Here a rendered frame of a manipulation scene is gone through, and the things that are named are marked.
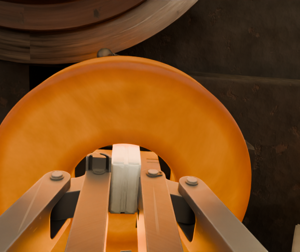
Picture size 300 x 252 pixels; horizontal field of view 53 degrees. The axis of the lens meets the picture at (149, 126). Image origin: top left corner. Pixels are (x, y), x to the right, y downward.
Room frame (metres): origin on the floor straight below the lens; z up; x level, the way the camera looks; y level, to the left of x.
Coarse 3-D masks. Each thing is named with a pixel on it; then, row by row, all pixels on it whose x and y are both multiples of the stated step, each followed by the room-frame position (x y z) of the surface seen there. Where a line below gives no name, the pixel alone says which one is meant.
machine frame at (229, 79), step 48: (240, 0) 0.51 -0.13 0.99; (288, 0) 0.52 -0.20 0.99; (144, 48) 0.50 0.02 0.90; (192, 48) 0.51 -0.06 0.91; (240, 48) 0.52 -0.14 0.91; (288, 48) 0.52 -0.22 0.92; (0, 96) 0.42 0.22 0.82; (240, 96) 0.46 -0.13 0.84; (288, 96) 0.47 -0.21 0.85; (288, 144) 0.47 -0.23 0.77; (288, 192) 0.47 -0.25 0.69; (288, 240) 0.47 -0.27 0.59
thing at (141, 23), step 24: (168, 0) 0.35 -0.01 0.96; (192, 0) 0.35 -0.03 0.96; (96, 24) 0.34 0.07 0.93; (120, 24) 0.34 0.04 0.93; (144, 24) 0.35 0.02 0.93; (168, 24) 0.35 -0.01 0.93; (0, 48) 0.33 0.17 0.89; (24, 48) 0.33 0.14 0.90; (48, 48) 0.34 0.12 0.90; (72, 48) 0.34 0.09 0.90; (96, 48) 0.34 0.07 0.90; (120, 48) 0.34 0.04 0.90
